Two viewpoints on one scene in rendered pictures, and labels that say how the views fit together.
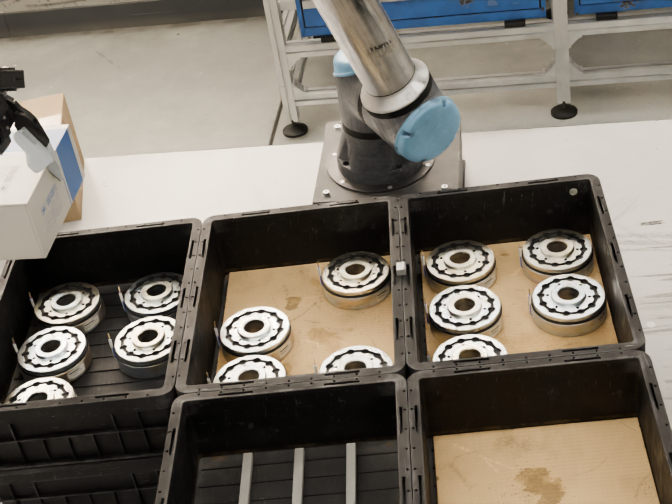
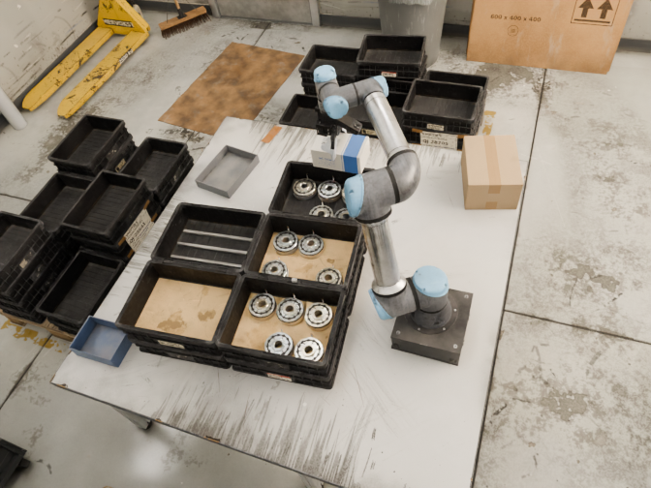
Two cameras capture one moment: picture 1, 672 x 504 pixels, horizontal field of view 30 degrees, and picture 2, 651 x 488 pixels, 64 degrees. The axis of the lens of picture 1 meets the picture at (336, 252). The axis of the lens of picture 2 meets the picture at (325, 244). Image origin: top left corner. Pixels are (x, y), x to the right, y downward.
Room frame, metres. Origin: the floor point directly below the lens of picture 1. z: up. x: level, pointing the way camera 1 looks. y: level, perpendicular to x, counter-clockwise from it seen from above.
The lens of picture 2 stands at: (1.82, -1.05, 2.51)
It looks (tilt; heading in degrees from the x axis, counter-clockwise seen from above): 53 degrees down; 107
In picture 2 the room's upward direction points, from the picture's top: 11 degrees counter-clockwise
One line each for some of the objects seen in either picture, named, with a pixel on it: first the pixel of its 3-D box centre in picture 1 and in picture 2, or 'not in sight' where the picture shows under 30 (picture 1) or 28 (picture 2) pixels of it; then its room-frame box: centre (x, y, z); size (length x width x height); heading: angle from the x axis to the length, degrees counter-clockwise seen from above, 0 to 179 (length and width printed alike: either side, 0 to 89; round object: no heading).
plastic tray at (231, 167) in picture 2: not in sight; (228, 170); (0.88, 0.66, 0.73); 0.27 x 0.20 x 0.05; 68
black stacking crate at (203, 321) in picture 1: (301, 320); (306, 257); (1.40, 0.06, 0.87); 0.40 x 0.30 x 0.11; 173
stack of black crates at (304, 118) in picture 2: not in sight; (317, 125); (1.15, 1.53, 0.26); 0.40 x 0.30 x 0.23; 168
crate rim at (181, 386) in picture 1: (296, 292); (304, 250); (1.40, 0.06, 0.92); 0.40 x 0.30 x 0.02; 173
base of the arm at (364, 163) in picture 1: (377, 138); (430, 304); (1.88, -0.11, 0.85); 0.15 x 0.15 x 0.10
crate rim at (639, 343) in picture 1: (510, 270); (281, 318); (1.36, -0.23, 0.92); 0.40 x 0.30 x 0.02; 173
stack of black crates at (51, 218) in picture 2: not in sight; (70, 219); (-0.21, 0.64, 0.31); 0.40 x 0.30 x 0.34; 78
